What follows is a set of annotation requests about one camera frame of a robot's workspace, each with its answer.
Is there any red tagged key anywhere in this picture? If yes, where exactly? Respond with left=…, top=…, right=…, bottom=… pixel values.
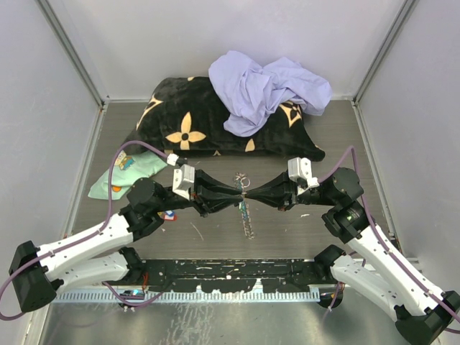
left=158, top=211, right=177, bottom=221

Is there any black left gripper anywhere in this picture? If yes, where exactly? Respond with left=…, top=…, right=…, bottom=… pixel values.
left=153, top=168, right=243, bottom=218

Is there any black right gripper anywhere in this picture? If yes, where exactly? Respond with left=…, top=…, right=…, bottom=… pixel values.
left=245, top=166, right=339, bottom=211

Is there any black floral pillow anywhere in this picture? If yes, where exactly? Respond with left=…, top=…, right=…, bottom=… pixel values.
left=125, top=77, right=326, bottom=162

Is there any slotted grey cable duct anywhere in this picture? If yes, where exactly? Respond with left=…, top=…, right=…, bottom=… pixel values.
left=53, top=287, right=320, bottom=303

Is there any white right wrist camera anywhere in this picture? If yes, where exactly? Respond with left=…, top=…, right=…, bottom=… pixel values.
left=287, top=157, right=319, bottom=190

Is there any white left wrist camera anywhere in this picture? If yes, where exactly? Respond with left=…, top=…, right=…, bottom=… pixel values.
left=172, top=165, right=195, bottom=201

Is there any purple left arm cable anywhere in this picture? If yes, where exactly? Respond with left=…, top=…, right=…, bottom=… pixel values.
left=0, top=140, right=180, bottom=321

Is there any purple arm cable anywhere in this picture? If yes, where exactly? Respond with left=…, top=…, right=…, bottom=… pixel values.
left=0, top=140, right=180, bottom=321
left=316, top=145, right=460, bottom=334

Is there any lavender crumpled cloth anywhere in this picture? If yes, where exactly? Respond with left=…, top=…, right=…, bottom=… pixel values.
left=208, top=50, right=333, bottom=137

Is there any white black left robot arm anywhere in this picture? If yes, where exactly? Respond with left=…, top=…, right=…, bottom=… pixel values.
left=9, top=165, right=242, bottom=313

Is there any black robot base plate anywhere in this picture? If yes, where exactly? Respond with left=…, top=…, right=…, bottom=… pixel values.
left=102, top=257, right=360, bottom=294

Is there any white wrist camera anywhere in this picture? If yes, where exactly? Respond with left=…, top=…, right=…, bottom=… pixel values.
left=287, top=157, right=319, bottom=190
left=172, top=165, right=195, bottom=201

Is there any mint green cartoon cloth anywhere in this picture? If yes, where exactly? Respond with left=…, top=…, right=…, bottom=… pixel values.
left=88, top=151, right=167, bottom=201

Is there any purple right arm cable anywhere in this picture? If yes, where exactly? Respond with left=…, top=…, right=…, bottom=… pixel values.
left=316, top=145, right=460, bottom=334

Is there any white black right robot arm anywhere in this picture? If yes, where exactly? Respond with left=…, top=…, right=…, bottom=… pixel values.
left=246, top=167, right=459, bottom=344

